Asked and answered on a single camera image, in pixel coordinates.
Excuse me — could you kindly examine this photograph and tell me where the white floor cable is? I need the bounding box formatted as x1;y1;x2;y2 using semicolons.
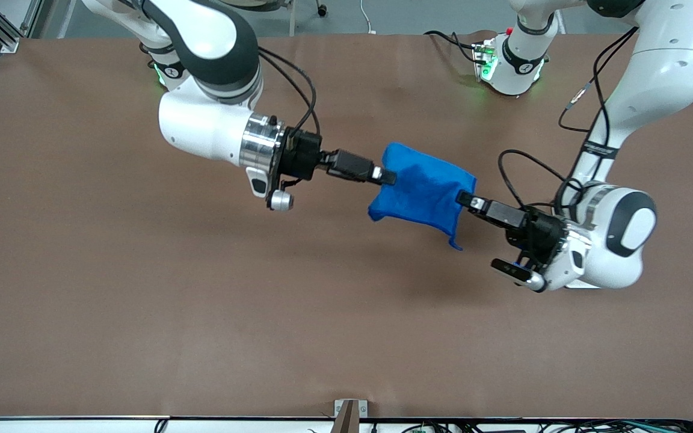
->
360;0;378;35

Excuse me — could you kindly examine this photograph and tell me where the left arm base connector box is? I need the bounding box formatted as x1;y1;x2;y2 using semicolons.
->
472;42;497;82

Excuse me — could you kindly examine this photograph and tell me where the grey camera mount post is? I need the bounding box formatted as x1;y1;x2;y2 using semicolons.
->
330;401;360;433

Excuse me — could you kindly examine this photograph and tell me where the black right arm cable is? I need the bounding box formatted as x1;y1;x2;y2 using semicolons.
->
259;47;321;138

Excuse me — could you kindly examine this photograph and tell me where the metal table edge bracket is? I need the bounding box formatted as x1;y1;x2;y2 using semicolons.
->
334;399;368;419

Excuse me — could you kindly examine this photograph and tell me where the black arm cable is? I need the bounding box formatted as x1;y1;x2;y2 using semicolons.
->
259;47;321;138
498;25;639;212

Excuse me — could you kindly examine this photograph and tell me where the grey chair base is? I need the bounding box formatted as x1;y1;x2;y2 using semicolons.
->
232;0;328;37

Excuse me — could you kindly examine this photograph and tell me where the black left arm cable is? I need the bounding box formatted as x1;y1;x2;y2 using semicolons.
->
498;25;639;212

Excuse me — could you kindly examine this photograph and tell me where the blue towel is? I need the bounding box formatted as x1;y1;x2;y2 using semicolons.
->
368;142;478;251

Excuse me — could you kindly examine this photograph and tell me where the black base power cable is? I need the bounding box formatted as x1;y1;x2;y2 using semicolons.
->
423;30;481;62

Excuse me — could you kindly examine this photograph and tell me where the black cable bundle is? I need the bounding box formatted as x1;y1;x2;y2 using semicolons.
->
371;420;693;433

